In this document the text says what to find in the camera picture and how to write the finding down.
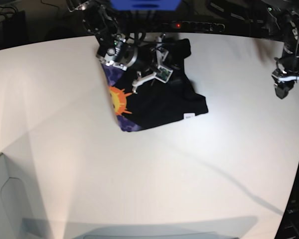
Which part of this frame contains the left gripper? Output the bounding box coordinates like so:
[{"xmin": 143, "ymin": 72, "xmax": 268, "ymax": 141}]
[{"xmin": 272, "ymin": 69, "xmax": 299, "ymax": 100}]

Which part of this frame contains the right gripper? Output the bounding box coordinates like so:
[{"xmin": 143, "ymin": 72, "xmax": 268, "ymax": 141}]
[{"xmin": 131, "ymin": 33, "xmax": 172, "ymax": 94}]

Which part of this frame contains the black T-shirt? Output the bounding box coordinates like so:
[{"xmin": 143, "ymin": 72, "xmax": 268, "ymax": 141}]
[{"xmin": 102, "ymin": 38, "xmax": 208, "ymax": 132}]

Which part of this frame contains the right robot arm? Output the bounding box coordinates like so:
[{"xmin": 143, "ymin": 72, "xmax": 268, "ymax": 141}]
[{"xmin": 66, "ymin": 0, "xmax": 173, "ymax": 93}]

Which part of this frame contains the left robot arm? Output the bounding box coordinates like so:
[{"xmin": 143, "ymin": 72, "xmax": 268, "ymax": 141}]
[{"xmin": 264, "ymin": 0, "xmax": 299, "ymax": 99}]

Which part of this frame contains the white T-shirt label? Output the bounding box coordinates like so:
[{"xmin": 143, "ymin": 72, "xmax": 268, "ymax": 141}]
[{"xmin": 183, "ymin": 113, "xmax": 196, "ymax": 120}]

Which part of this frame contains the blue box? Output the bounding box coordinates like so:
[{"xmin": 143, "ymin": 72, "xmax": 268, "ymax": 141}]
[{"xmin": 110, "ymin": 0, "xmax": 181, "ymax": 11}]

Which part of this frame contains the black power strip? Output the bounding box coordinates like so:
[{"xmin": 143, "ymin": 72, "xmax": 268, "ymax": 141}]
[{"xmin": 162, "ymin": 21, "xmax": 225, "ymax": 33}]

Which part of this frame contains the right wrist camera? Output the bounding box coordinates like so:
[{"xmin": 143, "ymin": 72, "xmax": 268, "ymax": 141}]
[{"xmin": 155, "ymin": 65, "xmax": 173, "ymax": 83}]

